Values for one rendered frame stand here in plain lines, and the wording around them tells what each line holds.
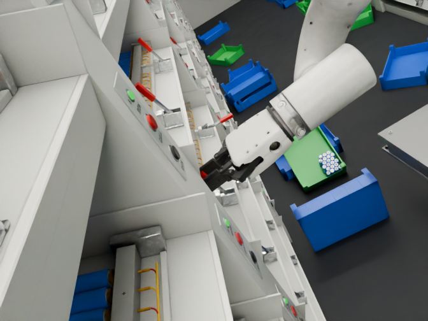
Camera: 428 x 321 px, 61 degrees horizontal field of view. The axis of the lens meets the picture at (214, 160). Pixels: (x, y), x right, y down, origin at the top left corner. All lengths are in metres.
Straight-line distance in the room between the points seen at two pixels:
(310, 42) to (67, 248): 0.59
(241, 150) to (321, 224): 0.81
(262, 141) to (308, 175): 1.11
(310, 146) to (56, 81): 1.52
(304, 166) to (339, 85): 1.13
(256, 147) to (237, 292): 0.23
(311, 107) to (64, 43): 0.41
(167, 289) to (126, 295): 0.04
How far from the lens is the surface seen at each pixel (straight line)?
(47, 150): 0.20
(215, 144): 0.88
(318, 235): 1.41
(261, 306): 0.51
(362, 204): 1.38
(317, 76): 0.61
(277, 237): 1.14
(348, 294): 1.35
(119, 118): 0.31
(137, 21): 1.00
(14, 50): 0.30
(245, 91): 2.40
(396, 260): 1.38
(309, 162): 1.71
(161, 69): 0.83
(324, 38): 0.70
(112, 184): 0.35
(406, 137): 1.24
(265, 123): 0.61
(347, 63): 0.61
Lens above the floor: 1.17
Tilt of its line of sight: 33 degrees down
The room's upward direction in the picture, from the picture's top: 34 degrees counter-clockwise
